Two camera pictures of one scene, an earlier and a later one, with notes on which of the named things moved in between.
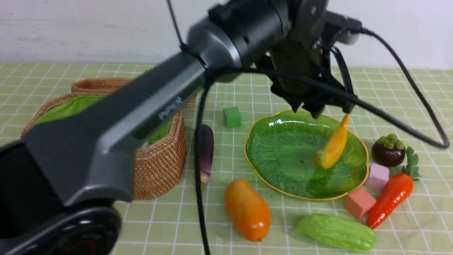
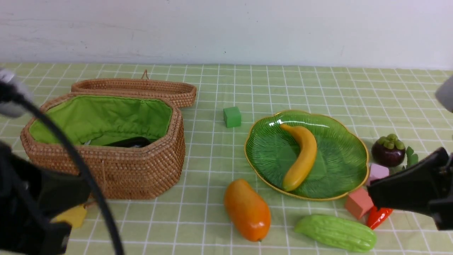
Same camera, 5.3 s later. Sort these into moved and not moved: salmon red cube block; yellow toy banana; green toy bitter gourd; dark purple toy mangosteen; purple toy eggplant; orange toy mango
Moved: purple toy eggplant; yellow toy banana
Not moved: dark purple toy mangosteen; salmon red cube block; orange toy mango; green toy bitter gourd
